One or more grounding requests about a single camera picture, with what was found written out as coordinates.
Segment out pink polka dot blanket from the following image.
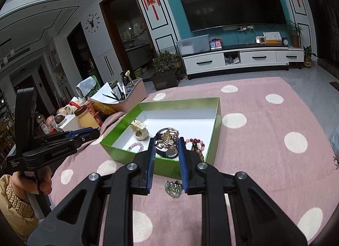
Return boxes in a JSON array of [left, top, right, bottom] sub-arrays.
[[49, 77, 339, 246]]

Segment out person's left forearm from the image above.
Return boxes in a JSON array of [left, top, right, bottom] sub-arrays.
[[0, 174, 40, 242]]

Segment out white wristwatch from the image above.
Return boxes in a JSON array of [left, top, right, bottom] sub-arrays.
[[130, 119, 149, 141]]

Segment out green cardboard box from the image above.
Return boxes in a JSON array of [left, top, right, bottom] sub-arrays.
[[100, 97, 221, 180]]

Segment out white drawer organizer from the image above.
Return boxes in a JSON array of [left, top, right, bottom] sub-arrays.
[[62, 114, 81, 132]]

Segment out person's left hand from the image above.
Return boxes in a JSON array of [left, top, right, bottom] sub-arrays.
[[10, 167, 53, 196]]

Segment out rolled pale cloth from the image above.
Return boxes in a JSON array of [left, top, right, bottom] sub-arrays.
[[75, 75, 97, 97]]

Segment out yellow white box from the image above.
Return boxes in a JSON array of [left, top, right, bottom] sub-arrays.
[[263, 32, 282, 44]]

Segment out green plastic basin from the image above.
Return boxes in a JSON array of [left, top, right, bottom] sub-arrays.
[[134, 66, 148, 78]]

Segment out black wall clock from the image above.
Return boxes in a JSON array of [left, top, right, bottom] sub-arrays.
[[85, 13, 101, 33]]

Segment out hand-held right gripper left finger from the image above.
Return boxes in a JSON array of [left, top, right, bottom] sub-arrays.
[[26, 137, 157, 246]]

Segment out green bead charm bracelet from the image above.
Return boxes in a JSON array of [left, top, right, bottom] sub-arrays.
[[164, 179, 184, 199]]

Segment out pink bead bracelet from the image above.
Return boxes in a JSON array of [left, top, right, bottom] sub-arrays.
[[127, 141, 145, 153]]

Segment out small potted plant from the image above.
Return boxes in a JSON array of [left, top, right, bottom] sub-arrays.
[[302, 46, 318, 69]]

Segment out brown wooden bead bracelet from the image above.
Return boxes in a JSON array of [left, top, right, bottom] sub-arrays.
[[190, 147, 206, 162]]

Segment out bunch of pens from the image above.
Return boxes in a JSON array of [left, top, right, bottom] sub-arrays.
[[113, 71, 134, 101]]

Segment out tall potted plant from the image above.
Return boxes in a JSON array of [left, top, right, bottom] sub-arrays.
[[286, 21, 302, 48]]

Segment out white TV cabinet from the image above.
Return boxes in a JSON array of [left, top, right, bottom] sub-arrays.
[[181, 45, 304, 80]]

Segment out yellow bear bottle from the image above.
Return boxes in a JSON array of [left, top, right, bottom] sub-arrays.
[[69, 100, 100, 130]]

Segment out white power strip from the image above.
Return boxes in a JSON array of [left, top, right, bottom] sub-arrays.
[[222, 24, 255, 32]]

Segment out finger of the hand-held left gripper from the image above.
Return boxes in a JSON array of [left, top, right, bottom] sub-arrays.
[[65, 127, 100, 138], [76, 132, 101, 148]]

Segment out large black television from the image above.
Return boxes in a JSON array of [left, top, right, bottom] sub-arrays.
[[173, 0, 288, 33]]

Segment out yellow snack packet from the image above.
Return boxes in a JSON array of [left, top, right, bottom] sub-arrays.
[[91, 102, 117, 115]]

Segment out white paper sheets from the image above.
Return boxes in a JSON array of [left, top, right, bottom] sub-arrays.
[[90, 82, 119, 104]]

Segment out pink storage bin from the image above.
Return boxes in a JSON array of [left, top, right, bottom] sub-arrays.
[[89, 78, 147, 113]]

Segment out red bead bracelet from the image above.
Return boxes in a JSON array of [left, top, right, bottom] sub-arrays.
[[185, 137, 206, 152]]

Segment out white tall cabinet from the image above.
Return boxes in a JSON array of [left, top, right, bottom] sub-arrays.
[[96, 47, 115, 82]]

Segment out translucent storage box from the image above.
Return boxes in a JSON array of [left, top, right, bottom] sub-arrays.
[[176, 35, 210, 55]]

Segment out plant rack with greenery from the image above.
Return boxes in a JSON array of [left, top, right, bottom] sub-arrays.
[[152, 50, 183, 90]]

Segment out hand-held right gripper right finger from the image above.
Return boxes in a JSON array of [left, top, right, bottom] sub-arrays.
[[177, 136, 309, 246]]

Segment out black wristwatch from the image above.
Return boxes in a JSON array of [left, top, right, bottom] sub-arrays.
[[154, 127, 181, 160]]

